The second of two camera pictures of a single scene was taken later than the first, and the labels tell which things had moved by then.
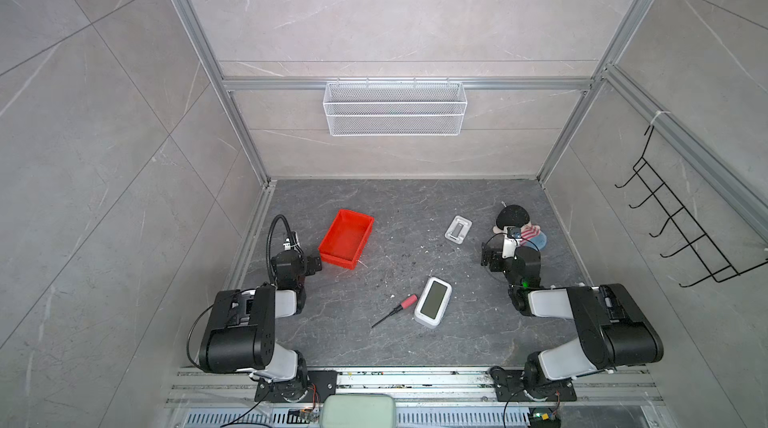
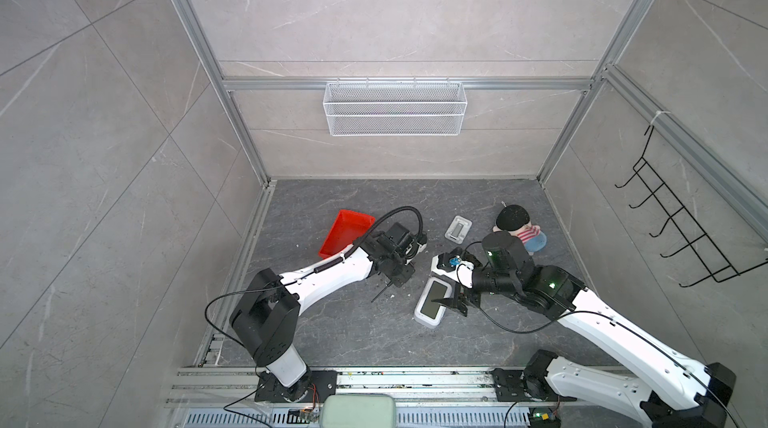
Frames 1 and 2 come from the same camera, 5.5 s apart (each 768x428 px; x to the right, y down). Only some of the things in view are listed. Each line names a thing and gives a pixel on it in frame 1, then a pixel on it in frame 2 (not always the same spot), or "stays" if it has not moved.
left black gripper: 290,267 to 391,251
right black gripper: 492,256 to 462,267
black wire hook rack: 719,266 stays
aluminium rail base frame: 620,397 stays
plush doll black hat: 512,215 stays
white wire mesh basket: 394,109 stays
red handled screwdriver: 410,301 to 387,285
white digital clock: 433,302 stays
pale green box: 358,410 stays
